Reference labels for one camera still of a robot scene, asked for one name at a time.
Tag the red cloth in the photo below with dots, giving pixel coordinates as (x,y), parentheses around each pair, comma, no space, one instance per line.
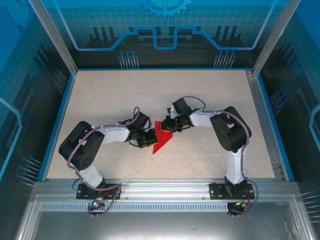
(162,141)

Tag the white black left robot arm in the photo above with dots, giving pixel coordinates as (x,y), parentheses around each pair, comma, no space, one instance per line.
(115,133)

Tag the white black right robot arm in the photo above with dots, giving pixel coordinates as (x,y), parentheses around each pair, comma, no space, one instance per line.
(200,118)

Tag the steel front tray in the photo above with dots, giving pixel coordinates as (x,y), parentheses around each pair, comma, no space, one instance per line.
(162,227)

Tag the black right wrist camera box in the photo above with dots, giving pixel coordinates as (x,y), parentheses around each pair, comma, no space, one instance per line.
(181,106)

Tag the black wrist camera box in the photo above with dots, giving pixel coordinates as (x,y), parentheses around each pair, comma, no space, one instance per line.
(141,120)
(181,106)

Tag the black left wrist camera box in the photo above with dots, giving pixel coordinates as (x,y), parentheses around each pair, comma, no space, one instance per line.
(141,120)

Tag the aluminium mounting rail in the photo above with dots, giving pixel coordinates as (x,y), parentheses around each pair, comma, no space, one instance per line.
(162,188)

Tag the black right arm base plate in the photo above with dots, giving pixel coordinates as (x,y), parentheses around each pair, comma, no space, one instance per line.
(217,191)

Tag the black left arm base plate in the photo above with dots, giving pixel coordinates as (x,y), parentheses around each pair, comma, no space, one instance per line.
(85,192)

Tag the aluminium side rail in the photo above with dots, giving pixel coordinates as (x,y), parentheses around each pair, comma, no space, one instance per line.
(265,125)

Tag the aluminium frame post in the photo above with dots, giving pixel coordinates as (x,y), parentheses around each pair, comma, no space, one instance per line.
(55,40)
(275,37)

